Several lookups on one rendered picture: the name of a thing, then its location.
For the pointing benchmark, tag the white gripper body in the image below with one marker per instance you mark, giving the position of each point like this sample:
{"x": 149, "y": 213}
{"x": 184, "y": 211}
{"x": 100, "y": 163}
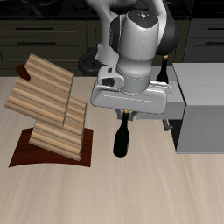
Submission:
{"x": 128, "y": 102}

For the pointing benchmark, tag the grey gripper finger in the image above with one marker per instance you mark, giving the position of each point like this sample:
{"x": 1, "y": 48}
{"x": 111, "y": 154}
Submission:
{"x": 119, "y": 113}
{"x": 133, "y": 116}

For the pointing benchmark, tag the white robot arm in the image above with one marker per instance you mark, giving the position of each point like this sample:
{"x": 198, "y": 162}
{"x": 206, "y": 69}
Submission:
{"x": 137, "y": 43}

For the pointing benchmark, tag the dark green wine bottle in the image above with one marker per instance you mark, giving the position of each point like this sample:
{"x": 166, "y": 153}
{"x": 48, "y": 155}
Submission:
{"x": 121, "y": 140}
{"x": 162, "y": 76}

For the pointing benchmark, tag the grey cabinet drawer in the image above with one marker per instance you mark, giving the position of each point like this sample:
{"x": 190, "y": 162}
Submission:
{"x": 175, "y": 109}

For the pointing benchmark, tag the wooden wine rack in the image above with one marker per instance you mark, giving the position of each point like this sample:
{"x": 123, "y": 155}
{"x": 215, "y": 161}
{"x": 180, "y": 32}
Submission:
{"x": 46, "y": 96}

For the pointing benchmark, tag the grey cabinet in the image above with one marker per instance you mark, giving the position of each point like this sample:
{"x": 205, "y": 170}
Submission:
{"x": 204, "y": 116}

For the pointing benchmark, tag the dark kitchen cupboards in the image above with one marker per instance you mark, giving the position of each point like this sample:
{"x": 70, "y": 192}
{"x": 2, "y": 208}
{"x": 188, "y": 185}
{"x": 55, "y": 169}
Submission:
{"x": 43, "y": 58}

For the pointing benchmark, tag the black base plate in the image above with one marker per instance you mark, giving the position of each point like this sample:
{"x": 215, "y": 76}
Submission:
{"x": 84, "y": 65}

